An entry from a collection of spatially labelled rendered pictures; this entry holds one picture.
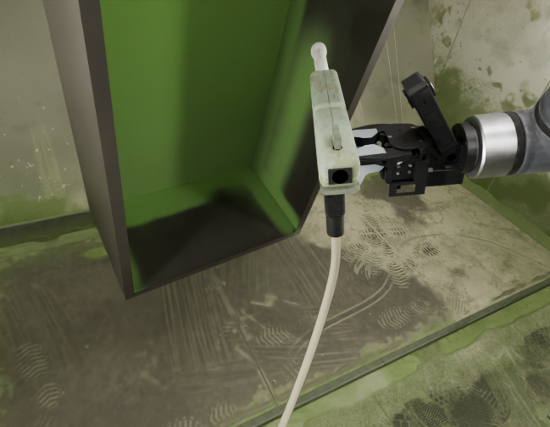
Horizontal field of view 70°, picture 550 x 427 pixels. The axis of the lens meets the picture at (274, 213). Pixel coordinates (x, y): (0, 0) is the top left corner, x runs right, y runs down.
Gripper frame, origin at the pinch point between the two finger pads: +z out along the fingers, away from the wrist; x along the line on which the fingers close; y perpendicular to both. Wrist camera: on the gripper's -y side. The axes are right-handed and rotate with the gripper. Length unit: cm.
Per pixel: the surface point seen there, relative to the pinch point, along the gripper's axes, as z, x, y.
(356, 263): -18, 80, 113
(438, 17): -89, 223, 45
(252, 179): 23, 73, 54
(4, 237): 132, 70, 70
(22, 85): 116, 107, 21
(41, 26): 107, 124, 3
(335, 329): -4, 43, 109
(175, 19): 31, 51, -9
